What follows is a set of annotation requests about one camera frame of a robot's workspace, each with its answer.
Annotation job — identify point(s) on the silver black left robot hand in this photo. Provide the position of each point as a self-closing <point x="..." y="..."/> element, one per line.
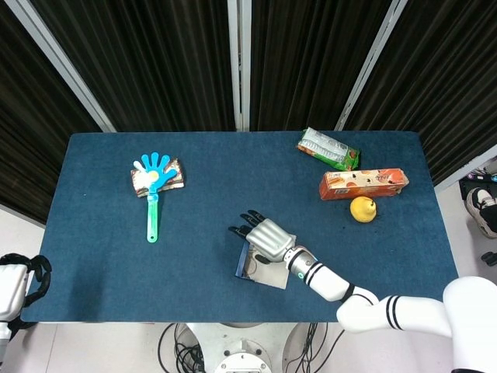
<point x="11" y="283"/>

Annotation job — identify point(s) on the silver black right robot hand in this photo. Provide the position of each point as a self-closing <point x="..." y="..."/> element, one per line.
<point x="270" y="239"/>

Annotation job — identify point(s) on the white grey robot base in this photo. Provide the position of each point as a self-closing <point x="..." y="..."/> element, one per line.
<point x="240" y="349"/>

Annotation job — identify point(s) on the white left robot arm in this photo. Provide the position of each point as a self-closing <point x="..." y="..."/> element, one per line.
<point x="4" y="339"/>

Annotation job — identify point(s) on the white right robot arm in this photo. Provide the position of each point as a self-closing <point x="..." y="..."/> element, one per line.
<point x="330" y="280"/>

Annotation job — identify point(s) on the blue green hand clapper toy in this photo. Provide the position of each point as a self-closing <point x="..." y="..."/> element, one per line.
<point x="153" y="217"/>

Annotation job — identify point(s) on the thin-framed eyeglasses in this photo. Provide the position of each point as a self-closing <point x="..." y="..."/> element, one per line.
<point x="253" y="268"/>

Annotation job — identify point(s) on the blue velvet table cloth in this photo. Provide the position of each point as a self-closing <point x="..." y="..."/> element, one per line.
<point x="194" y="272"/>

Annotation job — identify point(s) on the yellow pear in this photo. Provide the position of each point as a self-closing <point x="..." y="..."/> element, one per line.
<point x="363" y="211"/>

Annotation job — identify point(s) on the orange cardboard carton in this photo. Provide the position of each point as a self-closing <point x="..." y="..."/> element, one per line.
<point x="361" y="186"/>

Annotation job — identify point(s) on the green white snack packet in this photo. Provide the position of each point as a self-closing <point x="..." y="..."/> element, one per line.
<point x="330" y="149"/>

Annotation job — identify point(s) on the black fabric partition panel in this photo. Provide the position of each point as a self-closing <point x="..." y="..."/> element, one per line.
<point x="31" y="136"/>
<point x="438" y="77"/>
<point x="310" y="58"/>
<point x="155" y="58"/>

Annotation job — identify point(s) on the black white sneaker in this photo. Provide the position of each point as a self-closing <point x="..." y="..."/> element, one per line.
<point x="483" y="211"/>

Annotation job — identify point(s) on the small black floor object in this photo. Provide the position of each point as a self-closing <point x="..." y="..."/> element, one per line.
<point x="490" y="259"/>

